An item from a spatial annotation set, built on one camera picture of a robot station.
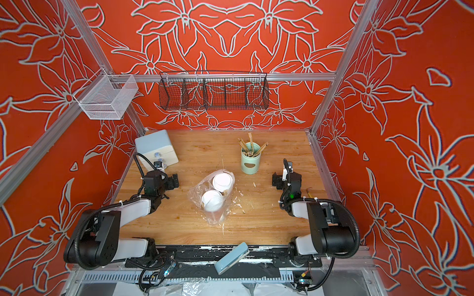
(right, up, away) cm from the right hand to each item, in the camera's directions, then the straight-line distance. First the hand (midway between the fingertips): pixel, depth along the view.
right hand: (286, 171), depth 92 cm
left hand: (-61, -2, +1) cm, 61 cm away
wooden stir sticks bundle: (-19, +10, -9) cm, 23 cm away
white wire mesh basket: (-92, +38, 0) cm, 99 cm away
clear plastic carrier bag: (-42, -6, -21) cm, 47 cm away
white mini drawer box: (-67, +12, +1) cm, 68 cm away
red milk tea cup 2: (-31, -3, -16) cm, 35 cm away
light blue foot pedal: (-27, -31, -23) cm, 47 cm away
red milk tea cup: (-36, -10, -18) cm, 41 cm away
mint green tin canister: (-18, +7, -5) cm, 20 cm away
